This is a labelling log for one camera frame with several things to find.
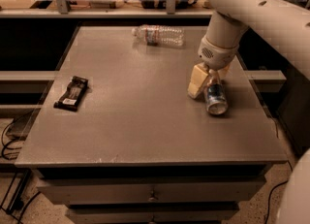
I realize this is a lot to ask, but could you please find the black cables left floor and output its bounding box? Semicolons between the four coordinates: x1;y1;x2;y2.
0;111;42;224

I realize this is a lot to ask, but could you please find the clear plastic water bottle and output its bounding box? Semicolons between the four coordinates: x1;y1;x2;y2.
132;24;185;48

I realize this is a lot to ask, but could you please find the black snack bar wrapper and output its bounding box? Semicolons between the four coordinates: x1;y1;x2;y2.
53;76;88;112

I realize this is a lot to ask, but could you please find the grey cabinet with drawers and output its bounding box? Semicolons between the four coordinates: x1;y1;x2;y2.
16;26;287;224

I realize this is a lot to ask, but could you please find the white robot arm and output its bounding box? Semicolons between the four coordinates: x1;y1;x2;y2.
198;0;310;224

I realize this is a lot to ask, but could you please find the black floor cable right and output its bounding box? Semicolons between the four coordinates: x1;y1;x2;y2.
263;159;295;224

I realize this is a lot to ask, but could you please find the redbull can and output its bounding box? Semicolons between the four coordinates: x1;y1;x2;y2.
203;74;228;115

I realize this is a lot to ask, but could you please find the grey metal shelf rail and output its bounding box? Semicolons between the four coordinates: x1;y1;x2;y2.
0;0;212;19

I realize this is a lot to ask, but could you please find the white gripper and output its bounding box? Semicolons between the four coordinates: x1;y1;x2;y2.
187;37;238;99

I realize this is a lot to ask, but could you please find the round drawer knob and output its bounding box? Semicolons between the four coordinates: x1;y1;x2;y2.
148;194;158;203

